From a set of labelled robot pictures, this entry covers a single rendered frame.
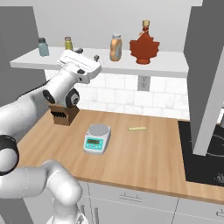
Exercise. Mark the white teal kitchen scale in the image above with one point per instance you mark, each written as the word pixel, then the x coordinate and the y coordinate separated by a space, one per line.
pixel 97 140

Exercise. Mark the blue-grey shaker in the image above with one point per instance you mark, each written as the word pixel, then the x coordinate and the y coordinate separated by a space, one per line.
pixel 43 48

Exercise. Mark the grey cabinet door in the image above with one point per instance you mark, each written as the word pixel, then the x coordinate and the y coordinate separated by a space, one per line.
pixel 204 64
pixel 17 38

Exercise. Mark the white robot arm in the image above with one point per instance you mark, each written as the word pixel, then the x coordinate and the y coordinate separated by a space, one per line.
pixel 32 99

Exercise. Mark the grey wall outlet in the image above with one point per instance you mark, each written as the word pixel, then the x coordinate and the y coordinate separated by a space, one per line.
pixel 143 83

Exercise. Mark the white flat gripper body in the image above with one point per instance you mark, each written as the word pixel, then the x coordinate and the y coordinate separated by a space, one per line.
pixel 78 63

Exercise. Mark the white cabinet shelf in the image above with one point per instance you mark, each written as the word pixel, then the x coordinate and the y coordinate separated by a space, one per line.
pixel 145 65

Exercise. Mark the black hob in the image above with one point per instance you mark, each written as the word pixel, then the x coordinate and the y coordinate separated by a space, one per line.
pixel 198 166

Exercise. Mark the amber condiment bottle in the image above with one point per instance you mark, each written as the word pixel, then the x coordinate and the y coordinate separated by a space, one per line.
pixel 115 48

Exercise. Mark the maple-leaf syrup bottle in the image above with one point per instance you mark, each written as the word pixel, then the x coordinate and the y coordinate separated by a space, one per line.
pixel 144 48

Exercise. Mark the brown knife block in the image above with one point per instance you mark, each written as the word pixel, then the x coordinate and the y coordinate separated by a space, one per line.
pixel 64 115

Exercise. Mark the yellow-green shaker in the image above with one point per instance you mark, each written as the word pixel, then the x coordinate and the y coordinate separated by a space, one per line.
pixel 68 44

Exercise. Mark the pale yellow stick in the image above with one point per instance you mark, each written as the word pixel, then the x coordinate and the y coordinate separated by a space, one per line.
pixel 137 128

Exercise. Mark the light grey drawer front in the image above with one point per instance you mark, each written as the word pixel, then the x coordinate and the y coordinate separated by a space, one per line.
pixel 198 213
pixel 105 192

